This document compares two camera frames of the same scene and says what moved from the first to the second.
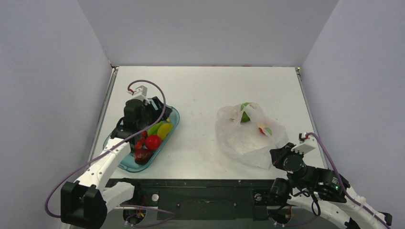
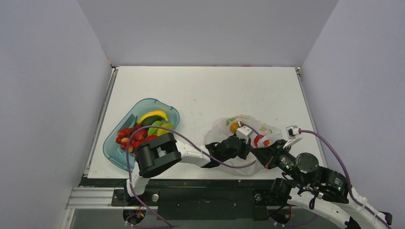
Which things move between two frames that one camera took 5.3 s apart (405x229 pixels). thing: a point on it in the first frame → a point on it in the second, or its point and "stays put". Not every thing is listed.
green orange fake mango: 245,118 → 234,126
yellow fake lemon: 164,129 stays put
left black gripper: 157,113 → 245,148
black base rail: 201,199 stays put
